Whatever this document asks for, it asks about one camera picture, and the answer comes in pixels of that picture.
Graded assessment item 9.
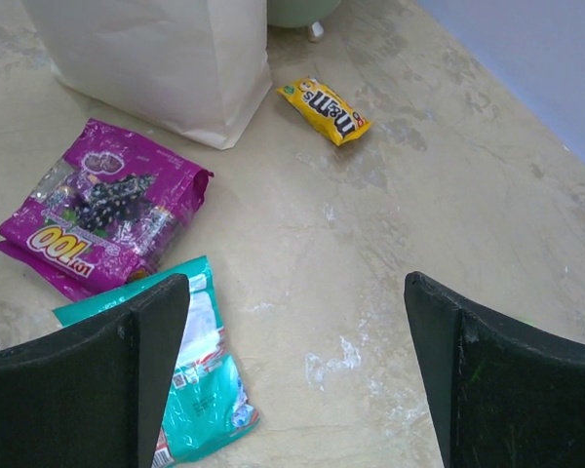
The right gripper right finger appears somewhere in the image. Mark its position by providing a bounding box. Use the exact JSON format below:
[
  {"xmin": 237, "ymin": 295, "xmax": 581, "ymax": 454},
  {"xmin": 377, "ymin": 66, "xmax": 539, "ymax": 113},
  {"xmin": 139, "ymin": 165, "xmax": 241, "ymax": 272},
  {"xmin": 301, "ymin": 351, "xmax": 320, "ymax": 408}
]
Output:
[{"xmin": 404, "ymin": 272, "xmax": 585, "ymax": 467}]

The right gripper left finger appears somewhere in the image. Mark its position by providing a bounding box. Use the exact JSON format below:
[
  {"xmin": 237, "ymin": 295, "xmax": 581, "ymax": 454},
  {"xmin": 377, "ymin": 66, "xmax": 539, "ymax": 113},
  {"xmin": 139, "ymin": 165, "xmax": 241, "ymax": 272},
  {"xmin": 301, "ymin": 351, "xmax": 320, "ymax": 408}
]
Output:
[{"xmin": 0, "ymin": 274, "xmax": 189, "ymax": 467}]

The teal fox's mint bag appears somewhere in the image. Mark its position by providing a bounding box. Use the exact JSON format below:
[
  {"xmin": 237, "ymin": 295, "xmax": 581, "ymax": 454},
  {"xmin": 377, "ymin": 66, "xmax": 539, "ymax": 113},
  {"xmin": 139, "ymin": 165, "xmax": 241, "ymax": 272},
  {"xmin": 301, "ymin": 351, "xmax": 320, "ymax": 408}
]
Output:
[{"xmin": 54, "ymin": 255, "xmax": 259, "ymax": 467}]

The yellow m&m's packet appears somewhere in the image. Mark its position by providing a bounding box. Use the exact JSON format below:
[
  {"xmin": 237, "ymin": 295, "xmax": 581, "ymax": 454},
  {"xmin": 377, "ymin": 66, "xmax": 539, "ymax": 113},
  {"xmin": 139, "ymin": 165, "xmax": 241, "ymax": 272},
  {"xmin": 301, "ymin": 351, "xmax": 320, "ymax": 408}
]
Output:
[{"xmin": 277, "ymin": 76, "xmax": 372, "ymax": 146}]

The brown paper bag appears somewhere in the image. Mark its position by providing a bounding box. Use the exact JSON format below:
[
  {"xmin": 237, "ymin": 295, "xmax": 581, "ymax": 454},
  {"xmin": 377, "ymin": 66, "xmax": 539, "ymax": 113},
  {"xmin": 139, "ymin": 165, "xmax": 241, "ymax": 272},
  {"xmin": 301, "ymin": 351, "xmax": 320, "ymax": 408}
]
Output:
[{"xmin": 23, "ymin": 0, "xmax": 272, "ymax": 150}]

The purple candy bag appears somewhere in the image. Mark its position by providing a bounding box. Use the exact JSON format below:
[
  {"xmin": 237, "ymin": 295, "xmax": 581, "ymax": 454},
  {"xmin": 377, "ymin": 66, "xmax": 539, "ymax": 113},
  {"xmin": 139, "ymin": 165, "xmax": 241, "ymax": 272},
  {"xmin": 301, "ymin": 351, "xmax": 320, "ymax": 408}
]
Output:
[{"xmin": 0, "ymin": 119, "xmax": 213, "ymax": 301}]

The white orange cylinder container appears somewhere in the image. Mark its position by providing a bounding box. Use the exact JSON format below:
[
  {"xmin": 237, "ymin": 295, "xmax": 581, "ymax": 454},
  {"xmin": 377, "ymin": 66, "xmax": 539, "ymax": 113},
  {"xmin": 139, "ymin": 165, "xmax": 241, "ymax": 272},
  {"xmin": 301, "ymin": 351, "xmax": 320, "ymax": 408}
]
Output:
[{"xmin": 267, "ymin": 0, "xmax": 341, "ymax": 43}]

